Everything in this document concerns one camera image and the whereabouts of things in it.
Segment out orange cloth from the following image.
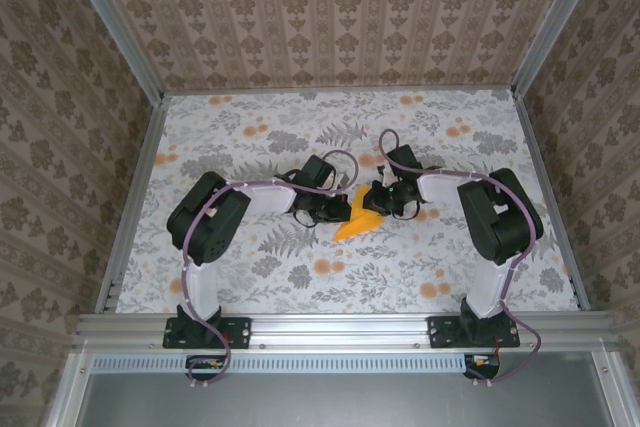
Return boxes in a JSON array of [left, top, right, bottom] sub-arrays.
[[333, 183, 389, 243]]

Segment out floral patterned table cover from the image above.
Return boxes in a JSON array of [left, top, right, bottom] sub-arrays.
[[115, 89, 579, 316]]

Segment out small black circuit board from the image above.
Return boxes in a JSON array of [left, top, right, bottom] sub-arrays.
[[463, 354, 502, 380], [185, 354, 227, 381]]

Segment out grey metal panel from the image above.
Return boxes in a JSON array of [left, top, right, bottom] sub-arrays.
[[47, 350, 632, 427]]

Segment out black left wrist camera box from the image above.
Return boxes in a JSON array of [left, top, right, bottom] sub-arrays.
[[312, 191, 353, 223]]

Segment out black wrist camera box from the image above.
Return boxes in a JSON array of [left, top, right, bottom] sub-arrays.
[[363, 180, 407, 218], [312, 191, 353, 223]]

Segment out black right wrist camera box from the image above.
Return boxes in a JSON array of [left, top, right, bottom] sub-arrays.
[[363, 180, 407, 218]]

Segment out aluminium side rail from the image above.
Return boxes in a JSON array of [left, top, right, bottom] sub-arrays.
[[94, 96, 169, 313], [514, 91, 591, 311]]

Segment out wide aluminium mounting rail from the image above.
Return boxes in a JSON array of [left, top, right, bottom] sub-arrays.
[[72, 311, 619, 351]]

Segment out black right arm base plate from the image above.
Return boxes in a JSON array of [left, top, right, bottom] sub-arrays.
[[427, 315, 521, 350]]

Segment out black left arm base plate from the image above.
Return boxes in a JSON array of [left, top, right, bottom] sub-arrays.
[[163, 315, 253, 350]]

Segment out white slotted cable duct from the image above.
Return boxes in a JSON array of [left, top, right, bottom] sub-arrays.
[[92, 352, 466, 374]]

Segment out aluminium frame post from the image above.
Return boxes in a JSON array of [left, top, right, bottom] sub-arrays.
[[64, 0, 166, 103], [509, 0, 609, 98]]

